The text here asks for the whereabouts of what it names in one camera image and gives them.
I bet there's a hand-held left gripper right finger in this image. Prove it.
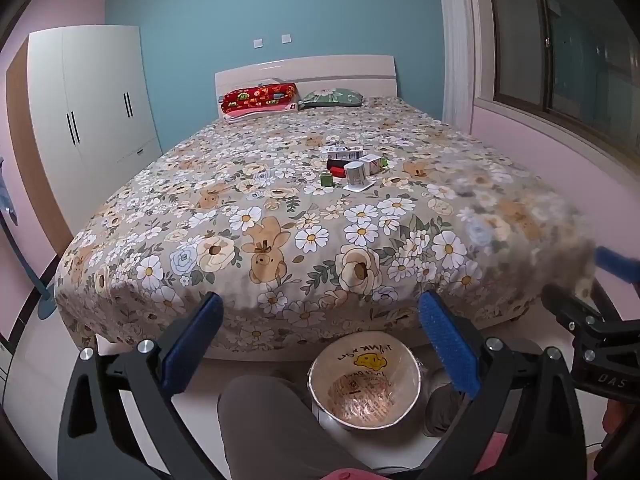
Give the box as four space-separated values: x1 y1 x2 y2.
418 290 577 480

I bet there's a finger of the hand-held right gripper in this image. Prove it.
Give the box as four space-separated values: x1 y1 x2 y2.
541 284 640 350
592 246 640 322

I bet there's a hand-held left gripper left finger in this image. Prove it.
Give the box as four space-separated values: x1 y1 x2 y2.
57 291 224 480

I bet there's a white bin with yellow smiley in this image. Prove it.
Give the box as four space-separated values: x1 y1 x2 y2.
306 334 424 431

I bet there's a white carton with green print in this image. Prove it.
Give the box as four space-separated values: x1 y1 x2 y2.
361 155 389 177

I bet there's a person's right shoe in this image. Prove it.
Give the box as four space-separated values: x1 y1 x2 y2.
424 385 464 437

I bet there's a blue stand base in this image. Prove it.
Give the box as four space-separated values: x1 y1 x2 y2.
36 280 57 322

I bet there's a window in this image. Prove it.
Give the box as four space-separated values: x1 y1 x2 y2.
486 0 640 161

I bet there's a pink pillow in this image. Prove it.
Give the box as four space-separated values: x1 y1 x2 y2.
222 101 297 121

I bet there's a white wardrobe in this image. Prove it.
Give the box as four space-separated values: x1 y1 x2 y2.
6 24 163 241

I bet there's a red printed pillow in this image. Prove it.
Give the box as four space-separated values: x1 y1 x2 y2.
220 83 298 116

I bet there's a white curtain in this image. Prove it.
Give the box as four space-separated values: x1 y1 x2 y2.
438 0 482 135

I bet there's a green floral pillow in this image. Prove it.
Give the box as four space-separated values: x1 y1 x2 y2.
297 87 364 111

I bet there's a white headboard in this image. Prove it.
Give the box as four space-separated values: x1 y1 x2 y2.
215 55 399 121

